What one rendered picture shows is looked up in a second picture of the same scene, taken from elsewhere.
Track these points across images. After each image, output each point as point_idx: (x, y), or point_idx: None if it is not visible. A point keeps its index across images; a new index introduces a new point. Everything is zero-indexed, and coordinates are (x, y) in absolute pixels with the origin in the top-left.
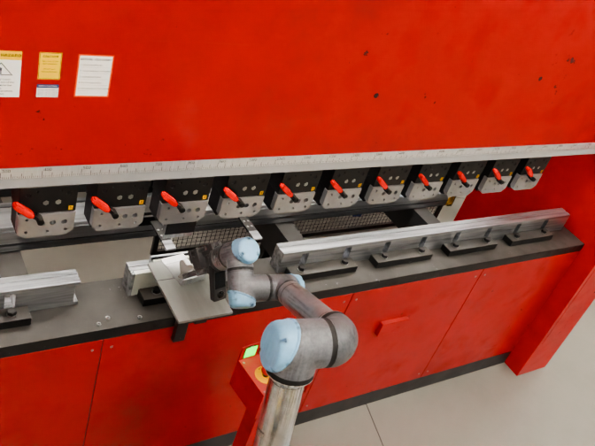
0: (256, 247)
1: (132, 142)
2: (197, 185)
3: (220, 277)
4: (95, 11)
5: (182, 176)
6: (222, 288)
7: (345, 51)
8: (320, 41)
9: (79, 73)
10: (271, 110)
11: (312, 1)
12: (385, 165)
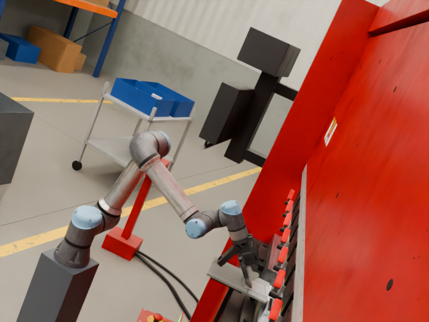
0: (229, 204)
1: (312, 179)
2: (295, 225)
3: (230, 249)
4: (347, 101)
5: (299, 214)
6: (223, 255)
7: (355, 140)
8: (356, 128)
9: (331, 132)
10: (325, 181)
11: (369, 96)
12: (293, 301)
